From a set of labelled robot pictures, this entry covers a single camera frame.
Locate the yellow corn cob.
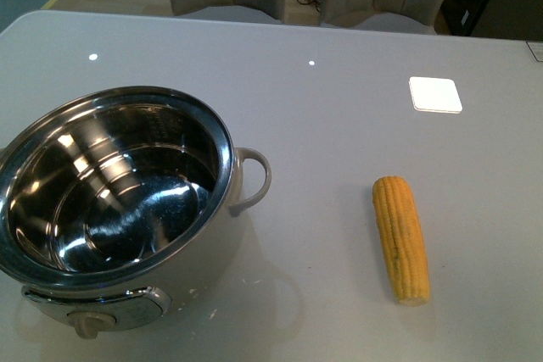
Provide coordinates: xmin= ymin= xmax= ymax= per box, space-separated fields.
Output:
xmin=372 ymin=175 xmax=431 ymax=307

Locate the white electric pot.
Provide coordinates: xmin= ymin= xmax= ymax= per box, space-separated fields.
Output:
xmin=1 ymin=86 xmax=272 ymax=339

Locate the table label sticker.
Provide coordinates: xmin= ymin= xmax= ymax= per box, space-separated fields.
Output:
xmin=526 ymin=41 xmax=543 ymax=62

